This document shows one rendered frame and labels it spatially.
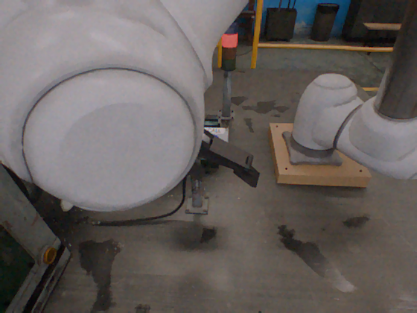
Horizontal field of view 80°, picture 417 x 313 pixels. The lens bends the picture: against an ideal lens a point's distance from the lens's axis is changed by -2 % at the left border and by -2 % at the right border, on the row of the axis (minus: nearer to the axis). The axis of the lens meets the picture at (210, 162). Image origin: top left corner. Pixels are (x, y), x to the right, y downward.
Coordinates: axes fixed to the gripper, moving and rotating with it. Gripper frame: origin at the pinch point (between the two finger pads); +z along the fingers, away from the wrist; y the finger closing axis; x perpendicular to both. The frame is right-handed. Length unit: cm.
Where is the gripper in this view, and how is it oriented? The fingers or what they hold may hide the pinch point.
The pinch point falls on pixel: (223, 175)
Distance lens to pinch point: 50.1
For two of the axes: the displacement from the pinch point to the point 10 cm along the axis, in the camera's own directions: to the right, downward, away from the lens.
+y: -7.5, -0.4, 6.6
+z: 5.8, 4.2, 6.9
